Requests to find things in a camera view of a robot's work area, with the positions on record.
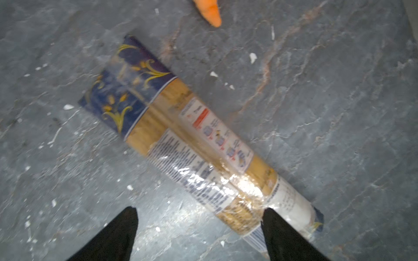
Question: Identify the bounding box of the orange shark plush toy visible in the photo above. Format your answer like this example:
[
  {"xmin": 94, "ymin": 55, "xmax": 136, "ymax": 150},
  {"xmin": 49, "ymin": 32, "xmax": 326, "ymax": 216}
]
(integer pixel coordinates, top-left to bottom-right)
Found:
[{"xmin": 193, "ymin": 0, "xmax": 222, "ymax": 28}]

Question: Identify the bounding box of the clear blue spaghetti bag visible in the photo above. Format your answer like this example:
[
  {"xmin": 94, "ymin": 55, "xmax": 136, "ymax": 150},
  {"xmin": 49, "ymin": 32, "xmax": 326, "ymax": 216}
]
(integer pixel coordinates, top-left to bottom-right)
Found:
[{"xmin": 79, "ymin": 35, "xmax": 324, "ymax": 254}]

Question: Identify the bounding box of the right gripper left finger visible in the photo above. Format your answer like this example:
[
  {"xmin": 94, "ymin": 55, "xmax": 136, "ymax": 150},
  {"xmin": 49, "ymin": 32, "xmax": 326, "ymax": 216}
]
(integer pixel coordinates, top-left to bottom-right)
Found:
[{"xmin": 69, "ymin": 207, "xmax": 138, "ymax": 261}]

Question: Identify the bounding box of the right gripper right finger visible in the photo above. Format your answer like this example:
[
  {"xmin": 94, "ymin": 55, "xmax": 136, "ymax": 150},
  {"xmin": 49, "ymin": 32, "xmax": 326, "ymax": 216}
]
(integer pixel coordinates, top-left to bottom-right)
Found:
[{"xmin": 261, "ymin": 208, "xmax": 329, "ymax": 261}]

